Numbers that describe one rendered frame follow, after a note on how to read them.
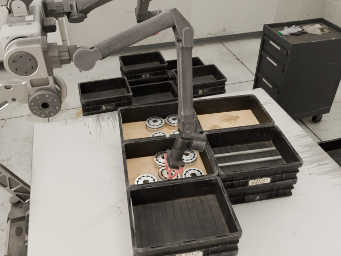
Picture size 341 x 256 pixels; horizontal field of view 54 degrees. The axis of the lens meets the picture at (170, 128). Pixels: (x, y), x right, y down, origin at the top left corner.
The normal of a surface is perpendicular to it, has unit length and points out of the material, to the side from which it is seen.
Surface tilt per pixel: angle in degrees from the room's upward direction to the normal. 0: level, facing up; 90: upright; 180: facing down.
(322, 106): 90
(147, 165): 0
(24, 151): 0
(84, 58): 73
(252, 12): 90
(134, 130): 0
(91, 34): 90
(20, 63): 90
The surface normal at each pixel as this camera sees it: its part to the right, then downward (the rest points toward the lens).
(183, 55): 0.22, 0.42
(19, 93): 0.29, 0.59
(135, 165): 0.00, -0.79
